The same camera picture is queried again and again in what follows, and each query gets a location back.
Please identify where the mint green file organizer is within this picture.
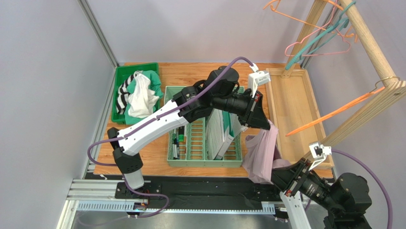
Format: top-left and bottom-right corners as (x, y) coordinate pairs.
(164, 85), (247, 168)

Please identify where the pink wire hanger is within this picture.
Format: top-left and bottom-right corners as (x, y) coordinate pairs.
(284, 0), (352, 62)

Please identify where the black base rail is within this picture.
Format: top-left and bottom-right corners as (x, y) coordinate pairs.
(72, 175), (349, 223)

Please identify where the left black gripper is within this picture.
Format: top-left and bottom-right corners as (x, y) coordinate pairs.
(212, 88), (271, 130)

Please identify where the wooden clothes rack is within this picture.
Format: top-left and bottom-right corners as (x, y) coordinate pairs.
(266, 0), (406, 173)

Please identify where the clear zip pouch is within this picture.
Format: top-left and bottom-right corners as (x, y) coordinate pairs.
(231, 114), (248, 137)

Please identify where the orange clothes hanger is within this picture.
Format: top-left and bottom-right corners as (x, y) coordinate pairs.
(263, 0), (359, 43)

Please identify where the teal plastic hanger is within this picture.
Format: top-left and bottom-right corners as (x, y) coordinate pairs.
(285, 1), (356, 70)

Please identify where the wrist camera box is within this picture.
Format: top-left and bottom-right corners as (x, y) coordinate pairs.
(309, 142), (332, 171)
(248, 63), (271, 98)

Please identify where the aluminium frame post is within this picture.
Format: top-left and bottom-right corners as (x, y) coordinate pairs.
(77, 0), (120, 68)

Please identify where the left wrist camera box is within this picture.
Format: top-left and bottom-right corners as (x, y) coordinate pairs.
(248, 63), (271, 98)

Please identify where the green plastic tray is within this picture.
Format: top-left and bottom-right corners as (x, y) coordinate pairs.
(111, 62), (163, 125)

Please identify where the green tank top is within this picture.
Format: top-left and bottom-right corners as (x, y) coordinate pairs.
(124, 70), (163, 125)

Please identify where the black marker green cap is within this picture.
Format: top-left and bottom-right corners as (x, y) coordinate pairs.
(177, 126), (185, 142)

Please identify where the black white striped tank top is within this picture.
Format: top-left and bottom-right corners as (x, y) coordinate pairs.
(116, 74), (135, 115)

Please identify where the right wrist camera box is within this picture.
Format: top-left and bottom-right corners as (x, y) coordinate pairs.
(309, 142), (332, 171)

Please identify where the white pen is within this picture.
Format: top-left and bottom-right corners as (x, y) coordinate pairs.
(172, 129), (180, 160)

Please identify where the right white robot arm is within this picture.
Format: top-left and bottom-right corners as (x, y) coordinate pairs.
(271, 158), (372, 229)

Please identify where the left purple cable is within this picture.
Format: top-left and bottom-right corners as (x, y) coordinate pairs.
(87, 56), (257, 167)

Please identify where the mauve tank top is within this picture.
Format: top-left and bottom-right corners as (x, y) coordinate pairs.
(242, 120), (291, 184)

